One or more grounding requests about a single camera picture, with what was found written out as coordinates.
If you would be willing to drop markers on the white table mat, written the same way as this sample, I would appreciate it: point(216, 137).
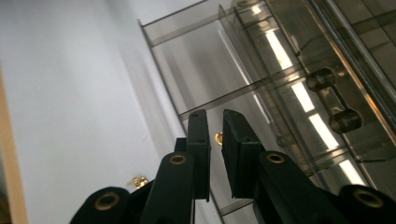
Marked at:
point(62, 93)

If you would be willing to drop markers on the smoky transparent drawer box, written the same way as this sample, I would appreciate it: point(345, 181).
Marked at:
point(384, 46)

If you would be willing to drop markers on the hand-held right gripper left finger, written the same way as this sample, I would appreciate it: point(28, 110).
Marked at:
point(199, 155)

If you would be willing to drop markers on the clear acrylic shelf organizer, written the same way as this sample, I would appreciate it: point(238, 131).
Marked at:
point(193, 77)

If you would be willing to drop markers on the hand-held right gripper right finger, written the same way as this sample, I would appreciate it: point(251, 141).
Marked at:
point(239, 161)

